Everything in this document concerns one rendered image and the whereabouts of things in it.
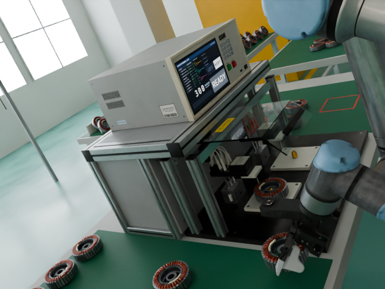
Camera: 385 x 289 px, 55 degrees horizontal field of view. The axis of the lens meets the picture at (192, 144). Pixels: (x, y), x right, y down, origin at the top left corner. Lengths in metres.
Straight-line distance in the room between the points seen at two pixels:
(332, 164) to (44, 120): 7.61
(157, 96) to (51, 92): 7.17
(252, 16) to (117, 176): 3.84
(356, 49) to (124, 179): 0.84
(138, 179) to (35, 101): 6.93
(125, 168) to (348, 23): 0.86
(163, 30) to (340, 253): 4.55
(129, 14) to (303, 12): 4.74
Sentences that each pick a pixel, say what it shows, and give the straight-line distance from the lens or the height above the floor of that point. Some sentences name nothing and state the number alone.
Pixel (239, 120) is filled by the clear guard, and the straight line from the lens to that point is 1.14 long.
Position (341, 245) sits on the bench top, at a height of 0.75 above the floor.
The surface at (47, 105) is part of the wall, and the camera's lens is 8.19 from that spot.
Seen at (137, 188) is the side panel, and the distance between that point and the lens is 1.26.
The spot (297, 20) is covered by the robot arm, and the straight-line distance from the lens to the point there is 0.59.
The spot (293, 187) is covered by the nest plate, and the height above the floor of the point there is 0.78.
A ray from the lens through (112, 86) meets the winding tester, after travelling 1.28.
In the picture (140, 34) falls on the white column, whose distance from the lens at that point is 5.24.
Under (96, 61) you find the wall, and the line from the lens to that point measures 9.15.
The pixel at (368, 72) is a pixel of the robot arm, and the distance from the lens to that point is 0.76.
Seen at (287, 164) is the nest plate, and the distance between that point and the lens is 1.41.
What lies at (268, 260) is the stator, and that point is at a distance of 0.96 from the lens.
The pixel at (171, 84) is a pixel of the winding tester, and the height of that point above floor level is 1.24.
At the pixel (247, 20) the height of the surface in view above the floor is 0.89.
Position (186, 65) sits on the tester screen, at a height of 1.27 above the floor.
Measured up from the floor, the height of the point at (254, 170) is 0.88.
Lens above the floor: 1.46
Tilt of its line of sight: 21 degrees down
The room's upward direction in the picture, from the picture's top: 22 degrees counter-clockwise
